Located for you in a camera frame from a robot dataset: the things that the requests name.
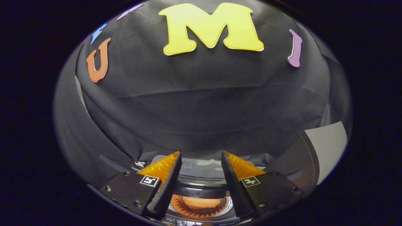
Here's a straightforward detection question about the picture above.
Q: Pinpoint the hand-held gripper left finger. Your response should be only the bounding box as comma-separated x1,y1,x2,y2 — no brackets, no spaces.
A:
100,151,182,219

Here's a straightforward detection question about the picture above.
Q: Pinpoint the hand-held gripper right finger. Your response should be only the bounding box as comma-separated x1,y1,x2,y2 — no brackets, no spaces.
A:
221,151,303,219

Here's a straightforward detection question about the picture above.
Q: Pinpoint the orange polo shirt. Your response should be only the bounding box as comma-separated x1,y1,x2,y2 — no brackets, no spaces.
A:
180,196,225,210

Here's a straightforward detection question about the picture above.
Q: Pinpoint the grey top-load washing machine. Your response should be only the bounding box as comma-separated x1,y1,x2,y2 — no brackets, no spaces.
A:
100,153,274,226

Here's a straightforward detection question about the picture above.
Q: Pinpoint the black backdrop cloth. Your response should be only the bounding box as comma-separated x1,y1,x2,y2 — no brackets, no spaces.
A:
53,0,352,186

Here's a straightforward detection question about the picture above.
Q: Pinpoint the small white cabinet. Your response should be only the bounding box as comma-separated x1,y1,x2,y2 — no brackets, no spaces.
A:
266,121,348,186

